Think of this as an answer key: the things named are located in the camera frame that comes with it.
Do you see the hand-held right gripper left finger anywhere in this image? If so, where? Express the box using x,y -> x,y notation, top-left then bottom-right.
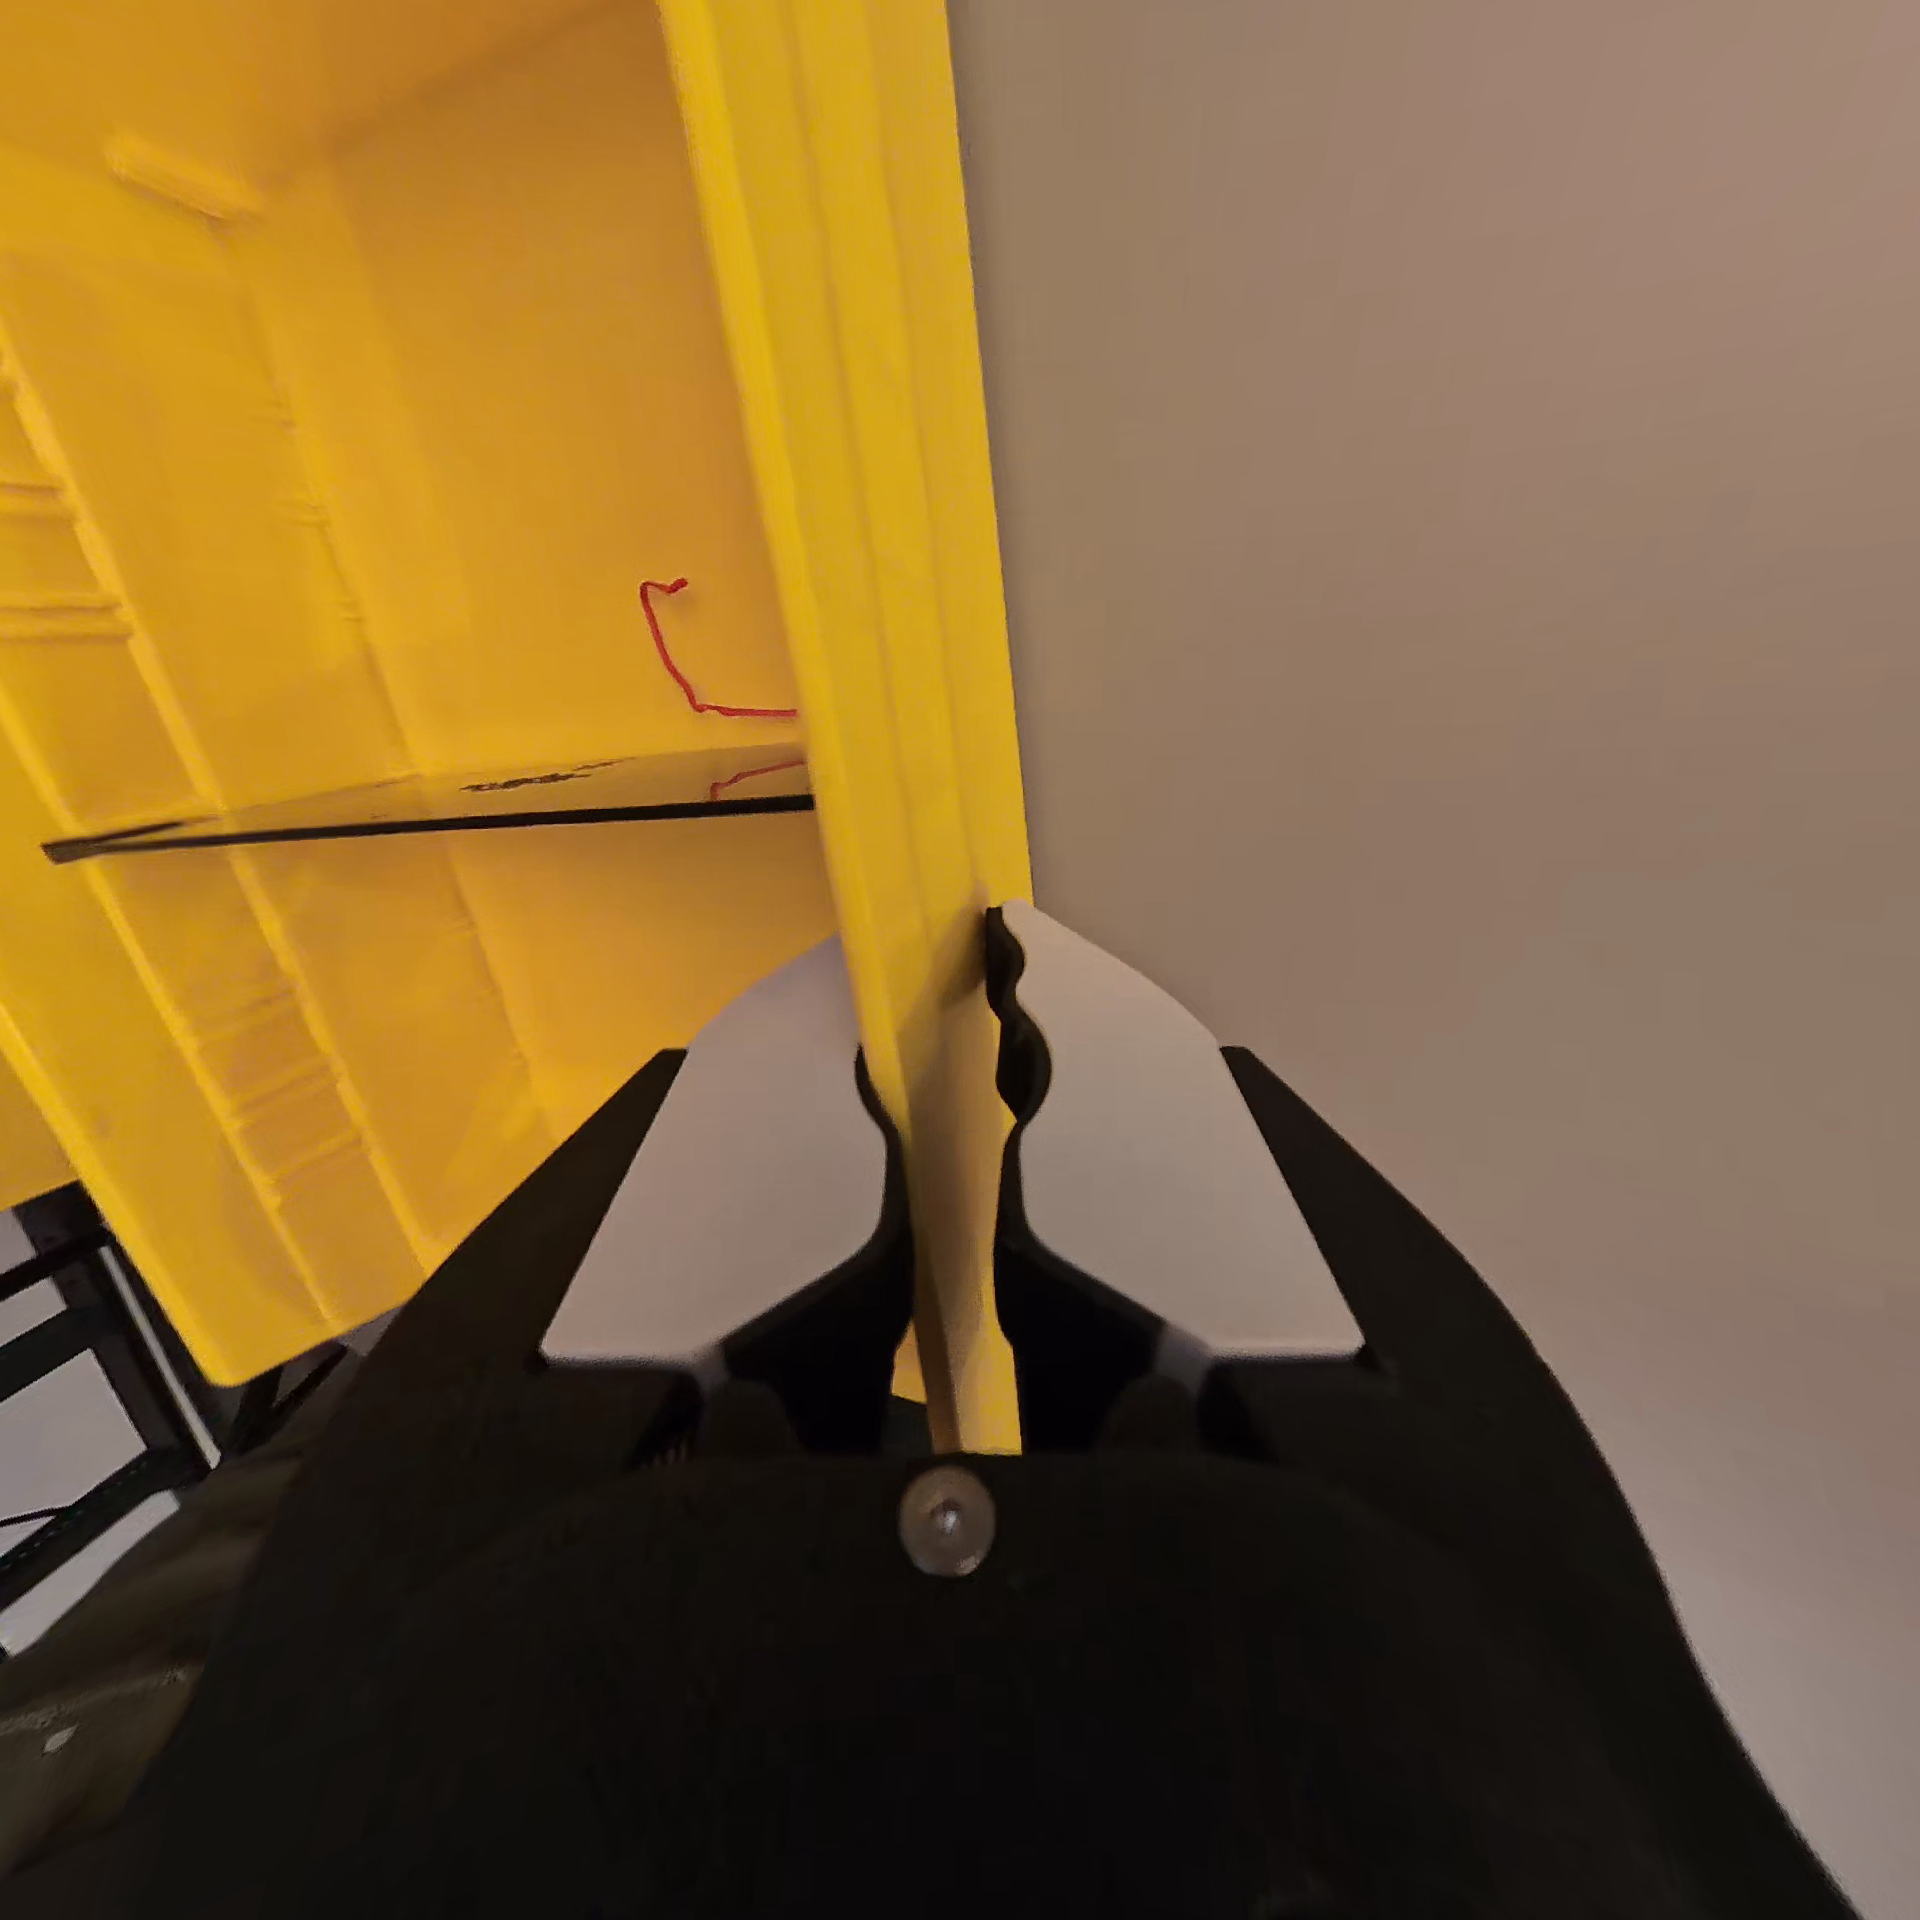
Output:
540,930 -> 917,1453

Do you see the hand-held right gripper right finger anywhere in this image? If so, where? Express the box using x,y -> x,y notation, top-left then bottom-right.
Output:
982,901 -> 1366,1453

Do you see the yellow plastic bin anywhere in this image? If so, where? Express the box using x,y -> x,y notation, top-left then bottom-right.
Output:
0,0 -> 1037,1455

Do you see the red twist tie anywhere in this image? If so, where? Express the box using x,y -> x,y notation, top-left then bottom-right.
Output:
637,573 -> 806,725

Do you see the person's dark clothing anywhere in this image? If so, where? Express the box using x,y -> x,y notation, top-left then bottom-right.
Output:
0,1439 -> 289,1920

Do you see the black metal frame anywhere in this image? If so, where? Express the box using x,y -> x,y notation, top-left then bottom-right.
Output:
0,1184 -> 362,1614

